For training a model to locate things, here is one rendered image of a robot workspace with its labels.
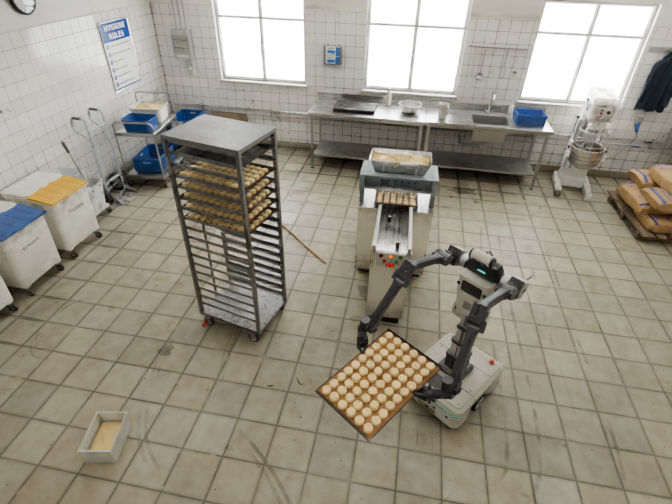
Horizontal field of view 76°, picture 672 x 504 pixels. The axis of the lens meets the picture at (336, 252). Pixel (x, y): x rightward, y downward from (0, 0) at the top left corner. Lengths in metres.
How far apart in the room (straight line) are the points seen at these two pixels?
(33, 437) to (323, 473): 2.09
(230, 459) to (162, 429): 0.58
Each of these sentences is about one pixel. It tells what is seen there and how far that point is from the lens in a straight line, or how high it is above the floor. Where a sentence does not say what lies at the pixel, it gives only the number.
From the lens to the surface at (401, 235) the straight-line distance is 3.84.
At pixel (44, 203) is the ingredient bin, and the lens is 5.27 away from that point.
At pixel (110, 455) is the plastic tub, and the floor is 0.10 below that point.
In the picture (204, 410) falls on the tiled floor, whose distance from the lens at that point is 3.66.
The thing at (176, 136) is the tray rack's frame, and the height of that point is 1.82.
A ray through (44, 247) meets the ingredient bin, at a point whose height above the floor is 0.38.
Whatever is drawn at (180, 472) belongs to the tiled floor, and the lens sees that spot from 3.44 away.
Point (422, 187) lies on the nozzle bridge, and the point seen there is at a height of 1.06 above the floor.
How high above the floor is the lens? 2.94
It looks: 36 degrees down
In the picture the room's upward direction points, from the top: 1 degrees clockwise
